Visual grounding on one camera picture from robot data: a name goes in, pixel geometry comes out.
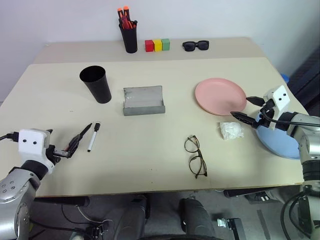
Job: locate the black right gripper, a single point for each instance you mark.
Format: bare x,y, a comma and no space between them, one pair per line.
267,113

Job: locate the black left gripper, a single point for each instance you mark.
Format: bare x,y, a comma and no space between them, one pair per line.
57,152

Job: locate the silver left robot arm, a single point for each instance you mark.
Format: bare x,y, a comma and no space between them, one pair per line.
15,190

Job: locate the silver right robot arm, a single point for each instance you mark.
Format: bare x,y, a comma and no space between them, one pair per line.
308,145

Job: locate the crumpled white tissue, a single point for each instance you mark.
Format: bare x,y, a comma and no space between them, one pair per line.
231,130

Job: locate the white marker black cap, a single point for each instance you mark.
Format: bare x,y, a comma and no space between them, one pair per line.
93,140

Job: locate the pink plate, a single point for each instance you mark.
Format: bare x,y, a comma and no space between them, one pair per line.
217,95

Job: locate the blue plate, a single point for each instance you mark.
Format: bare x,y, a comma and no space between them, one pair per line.
275,142

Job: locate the blue object behind table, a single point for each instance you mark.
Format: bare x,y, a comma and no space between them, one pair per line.
285,77

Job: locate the black plastic cup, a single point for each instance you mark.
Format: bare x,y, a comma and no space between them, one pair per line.
97,85

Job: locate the black woven chair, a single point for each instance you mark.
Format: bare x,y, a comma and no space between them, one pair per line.
308,77

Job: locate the tortoiseshell eyeglasses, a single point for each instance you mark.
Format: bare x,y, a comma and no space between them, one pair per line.
199,153

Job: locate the black box under table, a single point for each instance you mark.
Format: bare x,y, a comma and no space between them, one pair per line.
246,193

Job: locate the grey metal tray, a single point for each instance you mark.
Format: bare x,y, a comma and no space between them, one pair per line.
143,110

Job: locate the black sunglasses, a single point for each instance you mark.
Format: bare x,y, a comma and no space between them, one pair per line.
188,46

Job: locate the black floor connector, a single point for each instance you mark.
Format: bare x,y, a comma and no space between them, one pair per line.
97,228

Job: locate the green block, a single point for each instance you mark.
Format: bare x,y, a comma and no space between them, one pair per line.
166,44

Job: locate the dark rounded robot leg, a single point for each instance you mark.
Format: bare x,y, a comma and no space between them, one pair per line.
131,220
196,220

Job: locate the yellow block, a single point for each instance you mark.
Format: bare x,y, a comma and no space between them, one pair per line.
158,45

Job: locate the black pen holder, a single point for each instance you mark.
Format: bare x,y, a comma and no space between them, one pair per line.
130,40

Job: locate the red block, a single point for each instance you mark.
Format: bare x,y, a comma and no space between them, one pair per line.
149,46

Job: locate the red pen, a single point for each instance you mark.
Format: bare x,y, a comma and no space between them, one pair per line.
127,24

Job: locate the black pen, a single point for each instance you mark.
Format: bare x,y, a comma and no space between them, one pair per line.
135,23

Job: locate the orange capped marker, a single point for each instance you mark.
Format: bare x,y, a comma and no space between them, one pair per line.
126,12
120,15

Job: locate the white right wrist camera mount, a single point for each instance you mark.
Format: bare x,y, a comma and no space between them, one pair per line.
280,98

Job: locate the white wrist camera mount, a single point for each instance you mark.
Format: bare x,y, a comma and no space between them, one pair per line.
31,143
280,98

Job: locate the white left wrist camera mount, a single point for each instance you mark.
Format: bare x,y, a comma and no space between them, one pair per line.
31,143

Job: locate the metal bracket black foot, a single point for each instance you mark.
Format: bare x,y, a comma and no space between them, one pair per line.
231,225

